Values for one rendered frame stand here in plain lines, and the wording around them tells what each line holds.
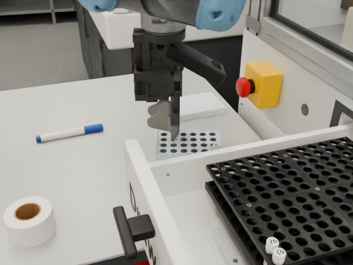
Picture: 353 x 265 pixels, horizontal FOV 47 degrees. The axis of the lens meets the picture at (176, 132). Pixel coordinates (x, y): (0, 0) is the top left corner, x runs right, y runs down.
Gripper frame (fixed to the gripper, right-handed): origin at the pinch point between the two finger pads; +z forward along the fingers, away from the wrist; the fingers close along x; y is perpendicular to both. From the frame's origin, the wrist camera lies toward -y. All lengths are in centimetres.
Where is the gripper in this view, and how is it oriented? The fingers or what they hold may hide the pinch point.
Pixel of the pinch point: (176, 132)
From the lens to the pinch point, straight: 77.0
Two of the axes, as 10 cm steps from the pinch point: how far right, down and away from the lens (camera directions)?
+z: 0.0, 8.5, 5.3
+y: -10.0, 0.1, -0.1
